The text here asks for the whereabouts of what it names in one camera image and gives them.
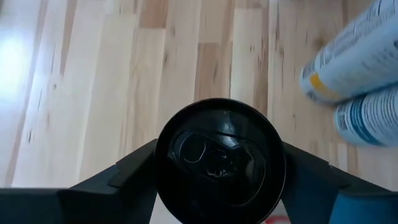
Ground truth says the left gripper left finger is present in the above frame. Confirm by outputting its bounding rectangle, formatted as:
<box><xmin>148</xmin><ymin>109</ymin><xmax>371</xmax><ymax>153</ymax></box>
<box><xmin>0</xmin><ymin>139</ymin><xmax>159</xmax><ymax>224</ymax></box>

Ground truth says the yellow band Celsius can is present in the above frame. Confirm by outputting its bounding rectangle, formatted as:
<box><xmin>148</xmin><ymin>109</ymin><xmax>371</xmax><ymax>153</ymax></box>
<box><xmin>300</xmin><ymin>0</ymin><xmax>398</xmax><ymax>105</ymax></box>

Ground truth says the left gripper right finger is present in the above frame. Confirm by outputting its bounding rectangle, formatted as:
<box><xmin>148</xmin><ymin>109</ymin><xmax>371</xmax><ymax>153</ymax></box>
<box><xmin>281</xmin><ymin>141</ymin><xmax>398</xmax><ymax>224</ymax></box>

